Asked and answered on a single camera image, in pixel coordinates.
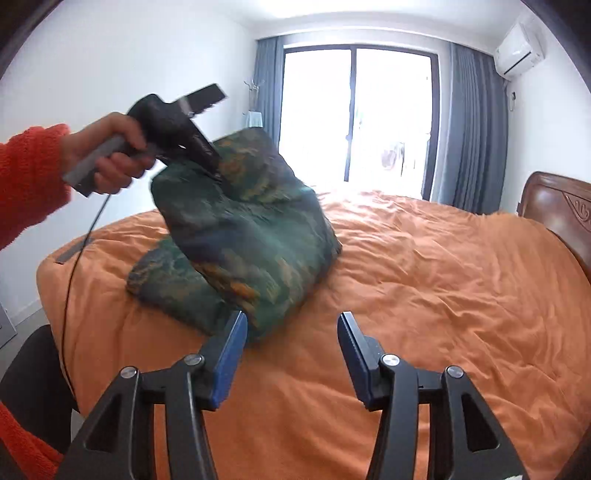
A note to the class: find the green landscape print garment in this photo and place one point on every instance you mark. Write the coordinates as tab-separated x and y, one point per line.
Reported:
248	236

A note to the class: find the black trousers leg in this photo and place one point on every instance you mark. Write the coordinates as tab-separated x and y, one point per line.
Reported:
36	392

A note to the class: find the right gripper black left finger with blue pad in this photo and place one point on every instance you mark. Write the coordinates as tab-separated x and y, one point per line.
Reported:
116	441

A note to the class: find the grey wall switch plate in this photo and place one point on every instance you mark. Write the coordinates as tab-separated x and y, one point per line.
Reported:
72	251

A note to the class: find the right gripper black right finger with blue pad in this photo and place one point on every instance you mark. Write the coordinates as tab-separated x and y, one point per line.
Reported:
466	439

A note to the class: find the grey curtain left side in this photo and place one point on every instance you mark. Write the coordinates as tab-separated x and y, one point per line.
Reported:
268	77

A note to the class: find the brown leather headboard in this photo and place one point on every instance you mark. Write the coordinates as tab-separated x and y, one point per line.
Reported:
562	205

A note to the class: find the orange fuzzy sleeve forearm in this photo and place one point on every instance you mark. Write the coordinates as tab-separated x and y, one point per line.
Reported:
30	180

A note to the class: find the orange bed cover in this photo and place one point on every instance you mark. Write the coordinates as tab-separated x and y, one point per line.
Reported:
499	295

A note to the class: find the grey curtain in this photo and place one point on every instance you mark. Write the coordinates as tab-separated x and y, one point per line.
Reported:
477	142
268	77

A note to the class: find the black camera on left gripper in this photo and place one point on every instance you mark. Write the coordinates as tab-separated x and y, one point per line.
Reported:
200	100

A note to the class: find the light blue hanging towel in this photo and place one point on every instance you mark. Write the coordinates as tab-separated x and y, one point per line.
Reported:
253	119

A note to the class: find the white wall air conditioner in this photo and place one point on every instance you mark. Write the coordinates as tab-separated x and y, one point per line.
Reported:
519	51

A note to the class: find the grey curtain right side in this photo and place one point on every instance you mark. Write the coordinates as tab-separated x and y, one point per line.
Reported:
477	142

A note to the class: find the dark framed window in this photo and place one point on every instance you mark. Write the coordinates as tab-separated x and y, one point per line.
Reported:
367	115

